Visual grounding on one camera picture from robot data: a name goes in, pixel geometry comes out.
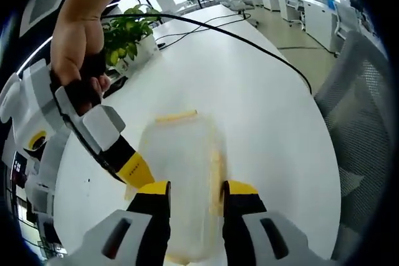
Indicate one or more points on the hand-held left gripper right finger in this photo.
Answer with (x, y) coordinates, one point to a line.
(246, 216)

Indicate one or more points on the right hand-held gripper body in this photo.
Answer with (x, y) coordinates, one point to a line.
(28, 104)

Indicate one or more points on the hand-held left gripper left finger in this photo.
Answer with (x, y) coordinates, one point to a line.
(143, 216)

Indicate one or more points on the clear container with plastic buckle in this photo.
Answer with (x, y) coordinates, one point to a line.
(180, 160)

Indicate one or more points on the person's right hand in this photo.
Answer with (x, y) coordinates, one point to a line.
(74, 48)

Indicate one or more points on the potted green plant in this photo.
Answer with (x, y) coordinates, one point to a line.
(124, 32)

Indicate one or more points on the ceiling air vent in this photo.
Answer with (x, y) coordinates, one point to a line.
(46, 4)

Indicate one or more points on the grey mesh office chair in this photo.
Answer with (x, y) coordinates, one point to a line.
(358, 107)

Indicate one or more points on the white low cabinet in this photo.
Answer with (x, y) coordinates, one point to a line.
(321, 26)

